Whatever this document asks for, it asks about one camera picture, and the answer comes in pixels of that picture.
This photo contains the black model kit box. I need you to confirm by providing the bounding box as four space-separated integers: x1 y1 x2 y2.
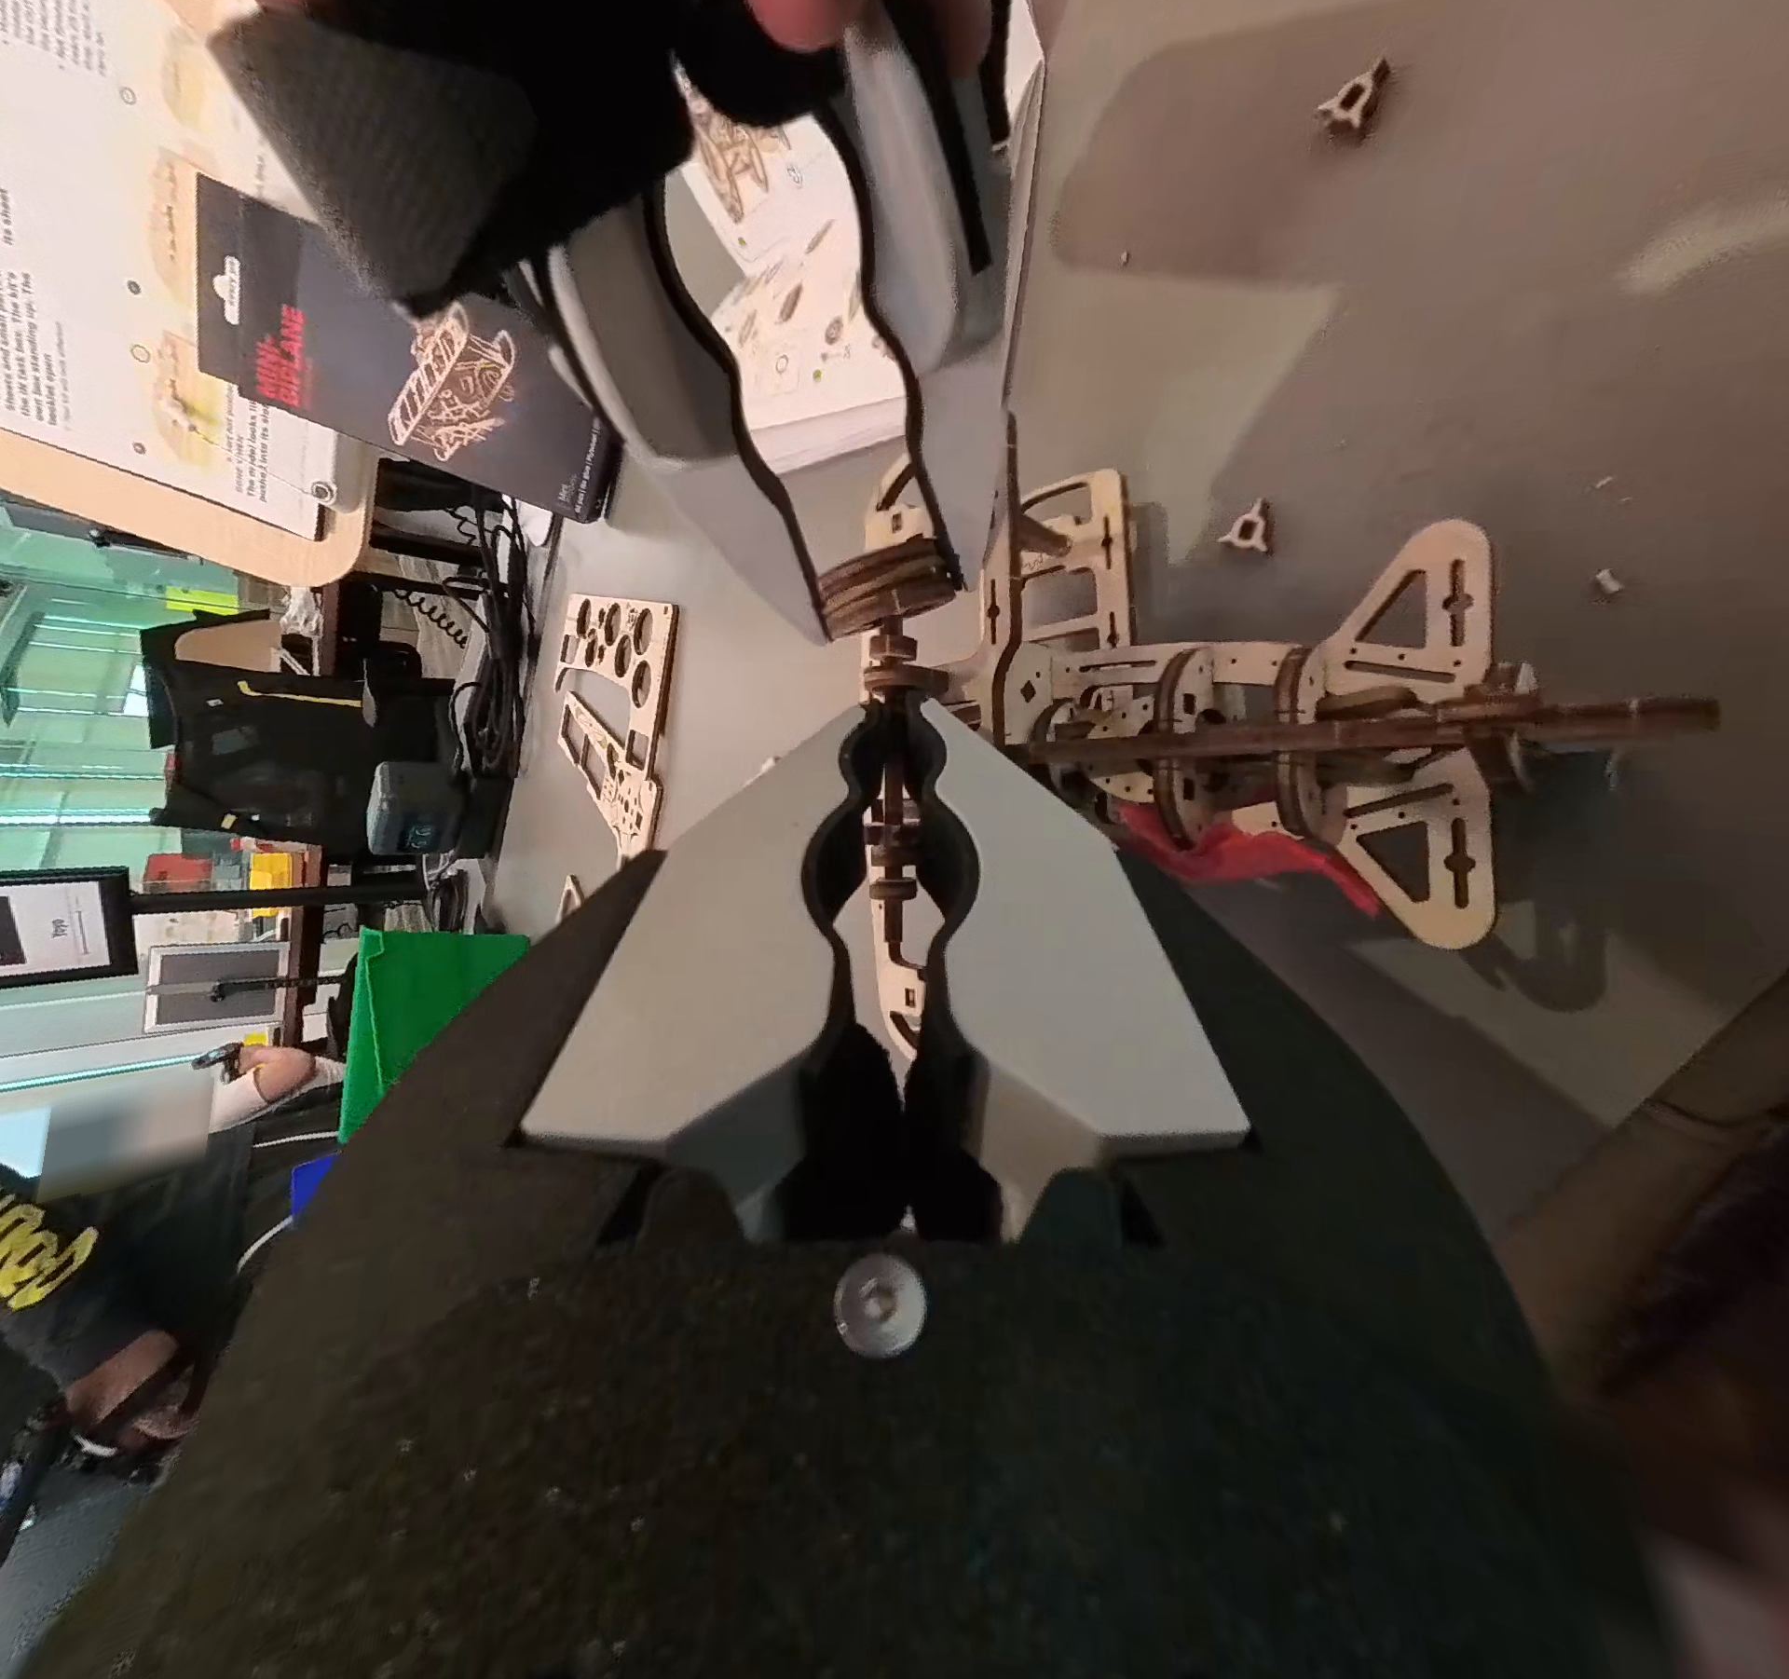
195 172 624 528

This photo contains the grey battery pack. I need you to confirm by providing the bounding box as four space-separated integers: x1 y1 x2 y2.
365 763 466 860

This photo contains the punched wooden parts sheet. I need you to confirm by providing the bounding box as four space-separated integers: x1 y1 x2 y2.
555 594 681 860

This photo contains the black bag with yellow trim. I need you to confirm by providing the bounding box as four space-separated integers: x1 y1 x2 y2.
138 614 462 831

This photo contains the grey desk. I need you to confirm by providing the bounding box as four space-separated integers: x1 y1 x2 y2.
495 0 1789 1233

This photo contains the wooden model airplane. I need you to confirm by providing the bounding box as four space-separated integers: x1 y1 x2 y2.
816 466 1722 1080

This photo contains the wooden display board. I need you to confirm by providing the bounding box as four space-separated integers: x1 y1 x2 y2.
0 420 380 589

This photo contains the white instruction poster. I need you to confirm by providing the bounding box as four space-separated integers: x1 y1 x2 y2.
0 0 346 544

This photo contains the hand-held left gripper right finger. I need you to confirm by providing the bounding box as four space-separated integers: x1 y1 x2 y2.
911 701 1250 1241

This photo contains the black framed sign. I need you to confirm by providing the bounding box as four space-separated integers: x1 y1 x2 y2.
0 867 140 989

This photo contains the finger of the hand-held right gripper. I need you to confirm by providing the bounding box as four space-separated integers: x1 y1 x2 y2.
835 8 1029 592
551 197 832 649

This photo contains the black cable bundle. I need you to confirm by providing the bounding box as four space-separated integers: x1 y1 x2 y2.
452 505 562 790

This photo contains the white instruction booklet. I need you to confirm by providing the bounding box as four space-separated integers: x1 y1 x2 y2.
684 23 1047 476

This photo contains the person's leg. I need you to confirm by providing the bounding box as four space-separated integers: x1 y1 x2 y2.
1509 1009 1789 1679

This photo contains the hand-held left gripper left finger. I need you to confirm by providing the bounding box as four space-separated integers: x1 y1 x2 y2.
520 701 888 1241

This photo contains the red plastic scrap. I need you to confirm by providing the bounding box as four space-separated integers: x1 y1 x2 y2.
1116 805 1380 914

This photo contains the green plastic bin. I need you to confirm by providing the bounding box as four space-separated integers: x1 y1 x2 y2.
338 927 532 1144

